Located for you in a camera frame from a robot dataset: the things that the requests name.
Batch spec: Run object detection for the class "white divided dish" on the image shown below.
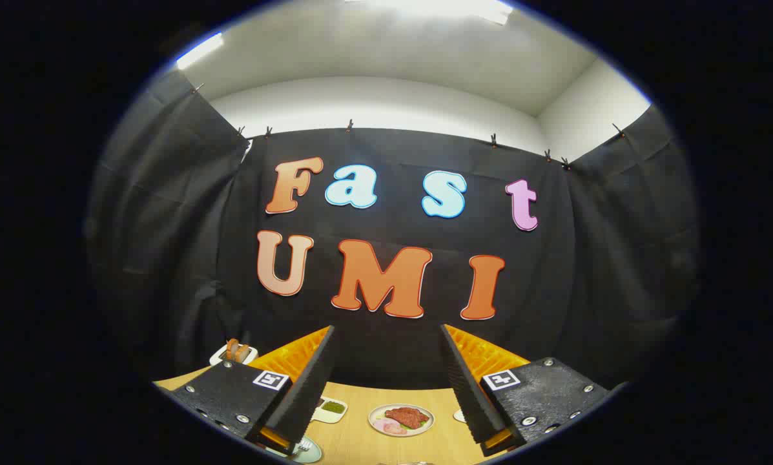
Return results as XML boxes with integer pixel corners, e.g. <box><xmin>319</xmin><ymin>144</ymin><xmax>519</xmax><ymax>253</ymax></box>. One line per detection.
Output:
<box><xmin>312</xmin><ymin>397</ymin><xmax>348</xmax><ymax>424</ymax></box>

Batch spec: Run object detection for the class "wide ceiling light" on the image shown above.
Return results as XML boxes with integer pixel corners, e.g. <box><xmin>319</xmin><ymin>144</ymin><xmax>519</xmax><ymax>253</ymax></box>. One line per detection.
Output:
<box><xmin>344</xmin><ymin>0</ymin><xmax>514</xmax><ymax>25</ymax></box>

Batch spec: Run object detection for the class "grey plate with steak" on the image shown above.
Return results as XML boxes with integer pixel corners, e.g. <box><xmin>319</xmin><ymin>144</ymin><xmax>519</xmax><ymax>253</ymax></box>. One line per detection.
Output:
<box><xmin>368</xmin><ymin>404</ymin><xmax>435</xmax><ymax>438</ymax></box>

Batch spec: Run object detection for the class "row of black cloth clips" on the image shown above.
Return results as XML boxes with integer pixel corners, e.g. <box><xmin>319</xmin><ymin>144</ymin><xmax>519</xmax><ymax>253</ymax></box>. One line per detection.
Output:
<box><xmin>192</xmin><ymin>83</ymin><xmax>626</xmax><ymax>172</ymax></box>

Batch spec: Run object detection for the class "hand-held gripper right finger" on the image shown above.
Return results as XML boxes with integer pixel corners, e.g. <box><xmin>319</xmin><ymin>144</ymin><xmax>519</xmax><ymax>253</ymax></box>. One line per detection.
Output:
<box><xmin>439</xmin><ymin>324</ymin><xmax>619</xmax><ymax>458</ymax></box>

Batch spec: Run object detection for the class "brown steak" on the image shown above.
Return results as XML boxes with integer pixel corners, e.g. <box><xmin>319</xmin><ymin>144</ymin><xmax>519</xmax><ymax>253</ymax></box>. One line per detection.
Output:
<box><xmin>385</xmin><ymin>407</ymin><xmax>430</xmax><ymax>430</ymax></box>

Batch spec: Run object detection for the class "light blue plate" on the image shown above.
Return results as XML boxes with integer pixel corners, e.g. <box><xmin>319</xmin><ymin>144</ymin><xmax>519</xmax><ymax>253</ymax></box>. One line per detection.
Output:
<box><xmin>267</xmin><ymin>436</ymin><xmax>323</xmax><ymax>464</ymax></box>

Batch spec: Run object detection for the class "white toaster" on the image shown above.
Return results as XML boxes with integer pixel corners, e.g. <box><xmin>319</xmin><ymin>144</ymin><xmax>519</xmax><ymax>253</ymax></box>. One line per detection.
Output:
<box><xmin>209</xmin><ymin>344</ymin><xmax>259</xmax><ymax>367</ymax></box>

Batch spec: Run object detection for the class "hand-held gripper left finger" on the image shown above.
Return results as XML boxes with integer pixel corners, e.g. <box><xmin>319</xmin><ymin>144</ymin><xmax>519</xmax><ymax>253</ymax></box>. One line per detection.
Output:
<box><xmin>167</xmin><ymin>325</ymin><xmax>336</xmax><ymax>456</ymax></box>

